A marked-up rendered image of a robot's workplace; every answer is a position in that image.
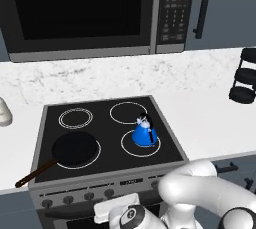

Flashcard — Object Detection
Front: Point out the black and grey microwave oven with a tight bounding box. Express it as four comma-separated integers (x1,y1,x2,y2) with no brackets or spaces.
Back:
0,0,198,63

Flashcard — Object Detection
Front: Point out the black frying pan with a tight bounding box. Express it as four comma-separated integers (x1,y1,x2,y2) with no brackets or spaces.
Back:
14,130,102,189

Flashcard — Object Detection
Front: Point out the black stove knob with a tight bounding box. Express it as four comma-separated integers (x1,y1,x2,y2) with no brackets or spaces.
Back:
103,188,116,199
62,195,75,206
41,199,54,209
83,191,96,202
150,179,161,190

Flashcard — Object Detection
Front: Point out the black oven door handle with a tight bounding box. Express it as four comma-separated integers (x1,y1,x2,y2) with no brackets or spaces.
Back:
42,202,101,221

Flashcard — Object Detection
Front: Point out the black cupboard door handle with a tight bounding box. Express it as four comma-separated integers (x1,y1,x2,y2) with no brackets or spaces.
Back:
192,0,214,40

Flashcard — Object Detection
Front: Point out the grey drawer front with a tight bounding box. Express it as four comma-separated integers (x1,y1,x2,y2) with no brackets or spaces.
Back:
211,154,256,194

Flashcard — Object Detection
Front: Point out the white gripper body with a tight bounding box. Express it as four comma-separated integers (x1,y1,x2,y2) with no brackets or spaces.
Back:
93,192,140,224

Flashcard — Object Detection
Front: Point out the white ceramic jar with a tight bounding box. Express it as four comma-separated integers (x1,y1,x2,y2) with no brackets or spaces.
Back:
0,97,14,128

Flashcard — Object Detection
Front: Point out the grey lower cupboard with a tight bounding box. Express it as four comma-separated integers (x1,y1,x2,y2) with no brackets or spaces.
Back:
0,189,38,229

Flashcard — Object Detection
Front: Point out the blue kettle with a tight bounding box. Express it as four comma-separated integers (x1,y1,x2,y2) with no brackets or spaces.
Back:
131,112,159,148

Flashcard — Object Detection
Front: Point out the grey cupboard door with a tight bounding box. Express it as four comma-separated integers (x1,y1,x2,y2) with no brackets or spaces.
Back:
184,0,256,52

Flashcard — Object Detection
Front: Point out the black and grey stove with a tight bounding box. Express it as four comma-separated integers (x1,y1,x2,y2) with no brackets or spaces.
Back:
27,94,190,229

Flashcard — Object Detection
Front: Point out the black drawer handle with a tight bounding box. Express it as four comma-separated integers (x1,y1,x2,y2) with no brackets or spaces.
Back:
244,177,256,191
215,162,240,175

